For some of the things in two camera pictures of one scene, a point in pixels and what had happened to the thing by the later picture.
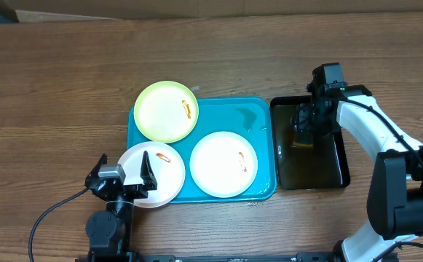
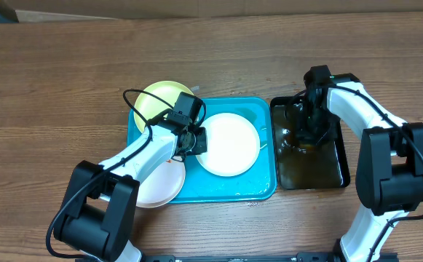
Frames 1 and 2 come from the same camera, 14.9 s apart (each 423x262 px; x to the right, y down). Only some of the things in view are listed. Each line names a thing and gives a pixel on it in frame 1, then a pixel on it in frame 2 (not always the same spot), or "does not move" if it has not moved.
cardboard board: (41, 11) does not move
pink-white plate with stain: (167, 166) does not move
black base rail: (300, 257) does not move
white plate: (223, 164) → (233, 144)
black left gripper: (149, 181) → (202, 145)
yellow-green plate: (166, 111) does not move
